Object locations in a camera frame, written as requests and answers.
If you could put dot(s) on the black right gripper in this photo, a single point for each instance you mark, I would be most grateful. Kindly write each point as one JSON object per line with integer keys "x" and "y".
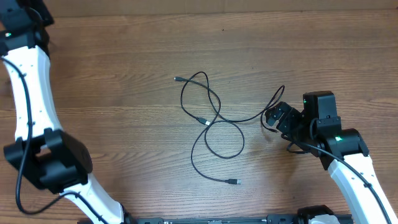
{"x": 290, "y": 116}

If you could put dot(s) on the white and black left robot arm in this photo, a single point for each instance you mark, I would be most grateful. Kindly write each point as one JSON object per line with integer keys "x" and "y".
{"x": 43, "y": 153}

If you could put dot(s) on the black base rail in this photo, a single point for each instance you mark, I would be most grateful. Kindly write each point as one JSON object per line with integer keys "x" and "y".
{"x": 270, "y": 219}

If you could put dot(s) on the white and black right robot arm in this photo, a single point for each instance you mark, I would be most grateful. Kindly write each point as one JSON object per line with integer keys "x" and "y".
{"x": 317, "y": 129}

